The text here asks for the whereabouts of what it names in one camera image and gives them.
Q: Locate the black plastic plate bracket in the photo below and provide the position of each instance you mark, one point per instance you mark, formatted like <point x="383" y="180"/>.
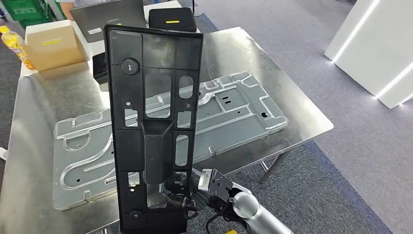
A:
<point x="155" y="155"/>

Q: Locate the green plastic crate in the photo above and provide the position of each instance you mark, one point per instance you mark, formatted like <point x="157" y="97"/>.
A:
<point x="25" y="11"/>

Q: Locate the white block with light strips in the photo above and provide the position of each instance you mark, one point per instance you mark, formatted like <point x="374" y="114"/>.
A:
<point x="364" y="58"/>

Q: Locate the steel workbench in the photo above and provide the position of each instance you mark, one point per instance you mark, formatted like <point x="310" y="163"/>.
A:
<point x="300" y="122"/>

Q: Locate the grey laptop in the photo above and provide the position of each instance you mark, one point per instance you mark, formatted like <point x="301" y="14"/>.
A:
<point x="106" y="16"/>

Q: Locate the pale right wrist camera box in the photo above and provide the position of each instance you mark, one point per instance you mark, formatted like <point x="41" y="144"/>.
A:
<point x="205" y="179"/>

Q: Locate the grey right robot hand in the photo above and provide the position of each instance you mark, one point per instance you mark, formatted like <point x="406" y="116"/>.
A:
<point x="184" y="203"/>

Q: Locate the stamped sheet metal panel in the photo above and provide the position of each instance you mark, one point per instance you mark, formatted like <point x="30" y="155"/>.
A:
<point x="232" y="109"/>

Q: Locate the white side table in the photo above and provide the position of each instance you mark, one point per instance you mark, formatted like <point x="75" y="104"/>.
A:
<point x="158" y="4"/>

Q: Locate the brown cardboard box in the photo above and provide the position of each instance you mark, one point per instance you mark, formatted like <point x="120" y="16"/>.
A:
<point x="55" y="51"/>

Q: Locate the person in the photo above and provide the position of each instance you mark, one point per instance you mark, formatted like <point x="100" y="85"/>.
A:
<point x="66" y="9"/>

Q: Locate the yellow drink bottle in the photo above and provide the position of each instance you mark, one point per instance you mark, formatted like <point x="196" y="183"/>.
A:
<point x="16" y="45"/>

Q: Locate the black case with yellow label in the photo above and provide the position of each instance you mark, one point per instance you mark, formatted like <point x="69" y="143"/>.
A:
<point x="172" y="14"/>

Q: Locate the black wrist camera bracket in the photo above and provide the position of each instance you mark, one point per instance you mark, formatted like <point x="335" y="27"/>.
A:
<point x="221" y="185"/>

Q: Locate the small black box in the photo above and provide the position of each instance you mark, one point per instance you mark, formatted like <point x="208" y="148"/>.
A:
<point x="100" y="68"/>

